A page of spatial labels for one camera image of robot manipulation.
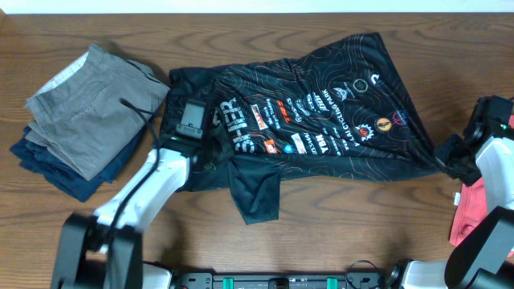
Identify red printed t-shirt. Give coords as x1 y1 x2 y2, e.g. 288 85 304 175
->
448 114 514 258

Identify black cycling jersey orange lines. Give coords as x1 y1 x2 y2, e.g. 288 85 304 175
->
160 33 438 224

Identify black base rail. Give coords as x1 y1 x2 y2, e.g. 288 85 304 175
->
170 271 383 289

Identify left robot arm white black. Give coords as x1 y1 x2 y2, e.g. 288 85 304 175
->
51 135 232 288

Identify folded navy blue garment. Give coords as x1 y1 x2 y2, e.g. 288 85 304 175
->
10 112 145 201

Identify folded grey trousers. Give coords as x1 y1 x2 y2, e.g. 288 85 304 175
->
26 44 169 180

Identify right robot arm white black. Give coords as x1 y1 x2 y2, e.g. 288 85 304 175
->
398 96 513 289

